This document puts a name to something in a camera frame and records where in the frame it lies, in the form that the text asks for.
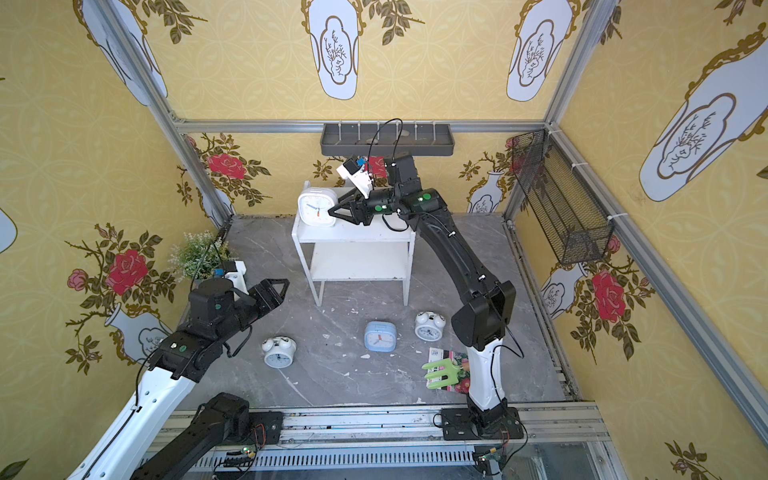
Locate white square alarm clock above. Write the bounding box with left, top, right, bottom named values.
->
left=298, top=187, right=338, bottom=228

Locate white twin-bell clock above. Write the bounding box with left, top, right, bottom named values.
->
left=414, top=311, right=446, bottom=342
left=261, top=336, right=297, bottom=369

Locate blue square alarm clock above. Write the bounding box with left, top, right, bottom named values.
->
left=364, top=321, right=397, bottom=353

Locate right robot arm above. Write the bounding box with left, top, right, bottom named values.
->
left=329, top=153, right=516, bottom=438

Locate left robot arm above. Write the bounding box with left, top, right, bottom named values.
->
left=70, top=278, right=290, bottom=479

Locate white two-tier shelf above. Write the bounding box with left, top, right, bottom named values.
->
left=291, top=207, right=415, bottom=306

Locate potted green plant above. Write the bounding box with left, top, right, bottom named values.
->
left=170, top=231, right=234, bottom=281

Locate floral seed packet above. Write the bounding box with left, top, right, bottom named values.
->
left=422, top=348, right=471, bottom=394

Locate green garden hand fork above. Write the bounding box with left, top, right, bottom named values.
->
left=422, top=358, right=462, bottom=390

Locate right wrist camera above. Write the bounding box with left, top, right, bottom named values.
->
left=336, top=157, right=373, bottom=199

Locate grey wall tray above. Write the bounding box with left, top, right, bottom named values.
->
left=320, top=120, right=456, bottom=157

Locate black wire mesh basket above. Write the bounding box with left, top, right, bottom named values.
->
left=511, top=130, right=614, bottom=265

